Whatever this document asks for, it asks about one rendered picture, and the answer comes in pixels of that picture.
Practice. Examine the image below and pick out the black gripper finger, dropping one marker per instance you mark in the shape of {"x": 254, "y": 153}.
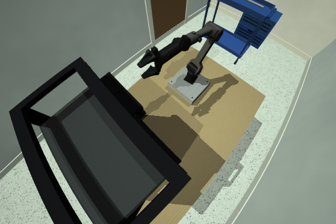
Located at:
{"x": 147, "y": 58}
{"x": 151, "y": 71}

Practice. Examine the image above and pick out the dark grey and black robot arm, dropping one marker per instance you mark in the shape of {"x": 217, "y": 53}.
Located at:
{"x": 194, "y": 67}

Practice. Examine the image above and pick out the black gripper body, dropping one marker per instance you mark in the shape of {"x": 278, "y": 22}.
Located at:
{"x": 162, "y": 57}

